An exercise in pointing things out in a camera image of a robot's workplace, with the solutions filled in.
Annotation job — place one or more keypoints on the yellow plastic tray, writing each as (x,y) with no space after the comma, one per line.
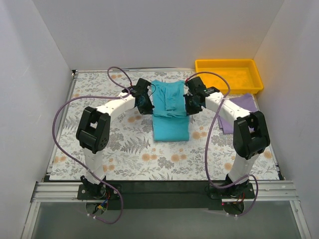
(241,74)

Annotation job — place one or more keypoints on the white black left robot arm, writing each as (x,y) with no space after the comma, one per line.
(93,132)

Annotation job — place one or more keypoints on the aluminium table frame rail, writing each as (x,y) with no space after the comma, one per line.
(56,213)

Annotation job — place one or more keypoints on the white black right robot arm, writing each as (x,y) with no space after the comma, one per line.
(250,133)

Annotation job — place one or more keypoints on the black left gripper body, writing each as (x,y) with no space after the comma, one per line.
(145,104)

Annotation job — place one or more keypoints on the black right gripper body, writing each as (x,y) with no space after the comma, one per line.
(192,104)

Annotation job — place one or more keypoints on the teal t shirt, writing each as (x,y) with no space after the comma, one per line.
(170,122)

